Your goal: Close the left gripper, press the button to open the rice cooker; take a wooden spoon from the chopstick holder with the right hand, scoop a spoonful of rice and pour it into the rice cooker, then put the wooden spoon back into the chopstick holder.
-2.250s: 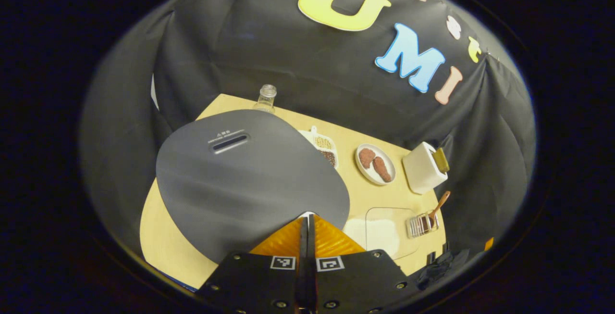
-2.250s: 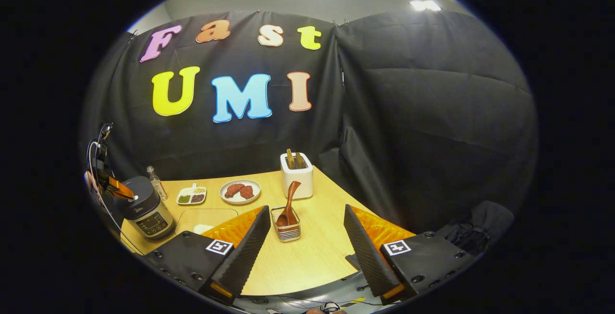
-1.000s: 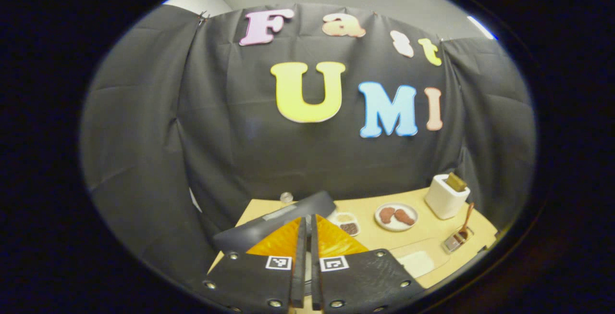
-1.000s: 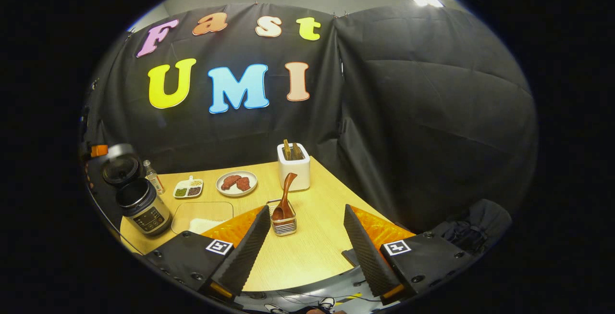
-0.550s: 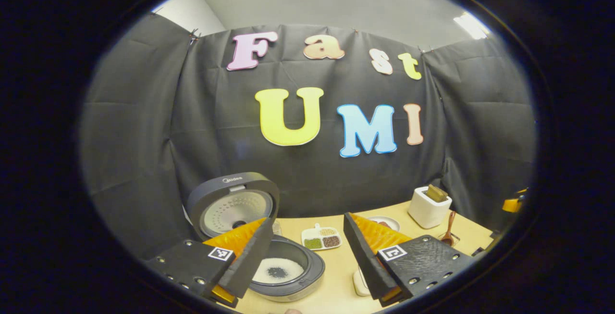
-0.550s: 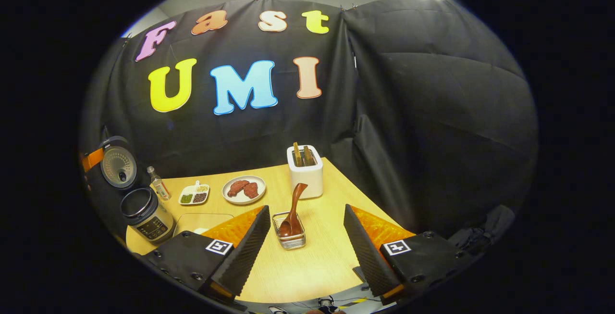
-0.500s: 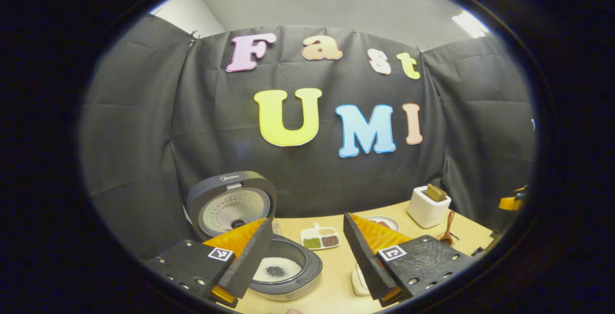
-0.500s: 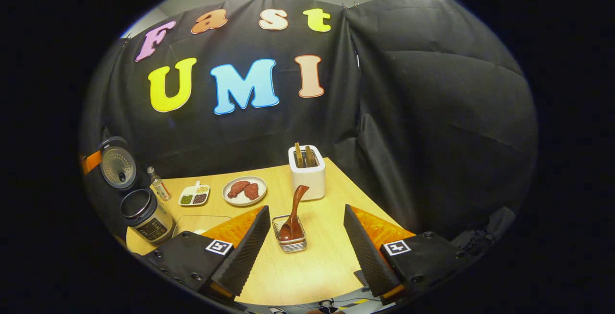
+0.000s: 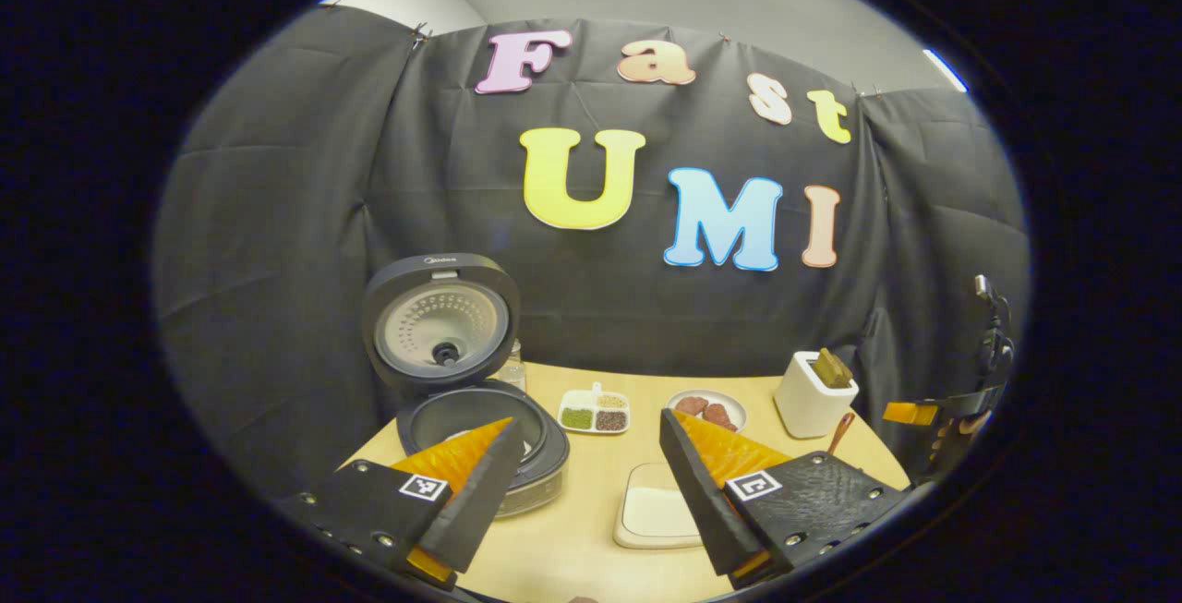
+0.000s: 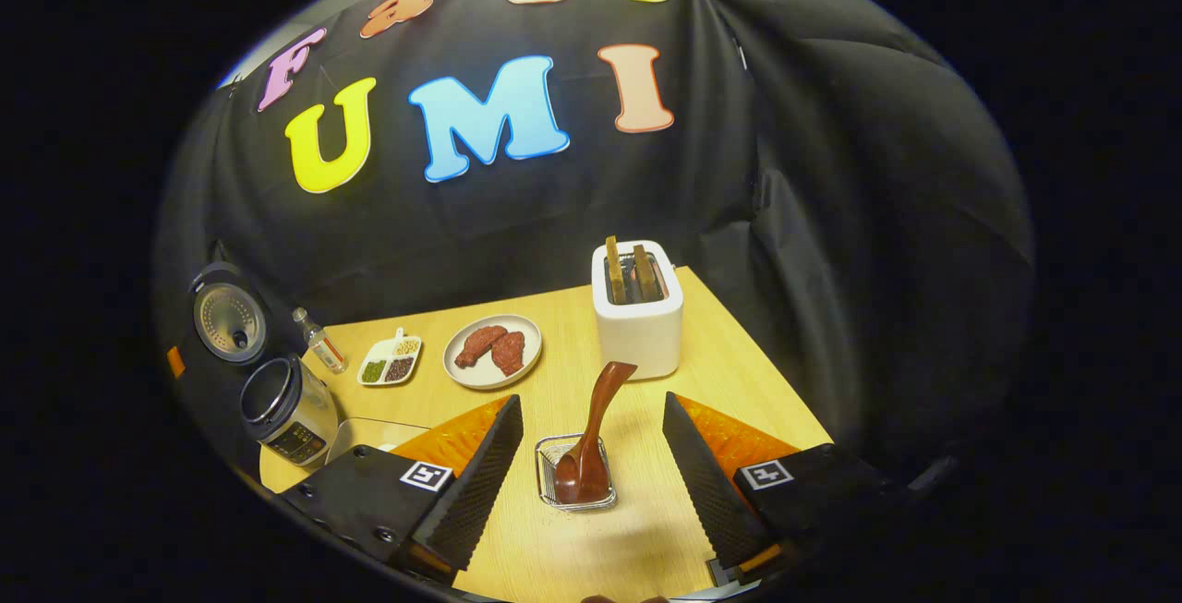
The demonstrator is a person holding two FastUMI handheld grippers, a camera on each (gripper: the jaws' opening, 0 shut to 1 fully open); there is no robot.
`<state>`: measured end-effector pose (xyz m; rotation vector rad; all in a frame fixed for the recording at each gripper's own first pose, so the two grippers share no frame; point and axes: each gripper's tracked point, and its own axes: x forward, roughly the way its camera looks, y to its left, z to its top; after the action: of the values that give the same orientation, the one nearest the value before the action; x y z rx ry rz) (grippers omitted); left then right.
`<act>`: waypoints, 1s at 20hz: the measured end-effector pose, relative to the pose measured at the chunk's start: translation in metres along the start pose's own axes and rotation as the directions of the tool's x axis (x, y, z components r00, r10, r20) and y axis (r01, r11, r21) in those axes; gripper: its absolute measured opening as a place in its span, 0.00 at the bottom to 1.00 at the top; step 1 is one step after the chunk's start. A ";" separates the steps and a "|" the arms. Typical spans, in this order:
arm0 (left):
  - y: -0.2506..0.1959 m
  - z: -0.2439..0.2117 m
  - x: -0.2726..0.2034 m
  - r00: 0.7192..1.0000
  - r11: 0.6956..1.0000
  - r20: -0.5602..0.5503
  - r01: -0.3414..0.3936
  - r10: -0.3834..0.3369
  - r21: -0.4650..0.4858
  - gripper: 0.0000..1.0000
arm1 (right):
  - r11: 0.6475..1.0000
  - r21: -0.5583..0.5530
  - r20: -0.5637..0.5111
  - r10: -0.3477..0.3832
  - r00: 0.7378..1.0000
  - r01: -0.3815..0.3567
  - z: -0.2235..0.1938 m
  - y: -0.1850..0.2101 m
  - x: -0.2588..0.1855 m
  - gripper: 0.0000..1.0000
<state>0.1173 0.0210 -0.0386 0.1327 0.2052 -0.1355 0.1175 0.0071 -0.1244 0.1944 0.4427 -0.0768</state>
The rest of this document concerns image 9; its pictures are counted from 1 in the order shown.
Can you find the white round plate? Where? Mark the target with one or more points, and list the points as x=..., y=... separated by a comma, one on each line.
x=734, y=405

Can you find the brown meat piece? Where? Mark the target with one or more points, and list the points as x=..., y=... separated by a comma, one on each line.
x=718, y=416
x=691, y=405

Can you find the white divided dish of beans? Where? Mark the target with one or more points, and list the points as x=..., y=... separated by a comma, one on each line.
x=596, y=418

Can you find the black backdrop cloth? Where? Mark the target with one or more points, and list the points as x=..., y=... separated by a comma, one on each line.
x=277, y=215

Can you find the small ceiling light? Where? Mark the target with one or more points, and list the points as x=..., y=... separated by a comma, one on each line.
x=946, y=70

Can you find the grey and cream rice cooker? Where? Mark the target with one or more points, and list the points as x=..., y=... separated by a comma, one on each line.
x=439, y=280

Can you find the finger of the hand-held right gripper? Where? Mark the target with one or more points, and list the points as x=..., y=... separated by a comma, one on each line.
x=910, y=414

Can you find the white chopstick holder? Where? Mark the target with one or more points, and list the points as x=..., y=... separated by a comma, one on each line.
x=808, y=404

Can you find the small glass bottle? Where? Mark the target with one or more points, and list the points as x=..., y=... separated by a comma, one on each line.
x=515, y=367

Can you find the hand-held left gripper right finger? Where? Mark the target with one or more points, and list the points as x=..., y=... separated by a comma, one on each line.
x=697, y=492

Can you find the brown wooden spoon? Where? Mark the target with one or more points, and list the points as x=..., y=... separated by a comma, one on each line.
x=840, y=432

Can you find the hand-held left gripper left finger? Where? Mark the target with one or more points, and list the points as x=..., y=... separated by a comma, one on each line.
x=485, y=492

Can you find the clear dish of white rice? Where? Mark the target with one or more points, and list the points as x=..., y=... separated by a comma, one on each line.
x=660, y=511

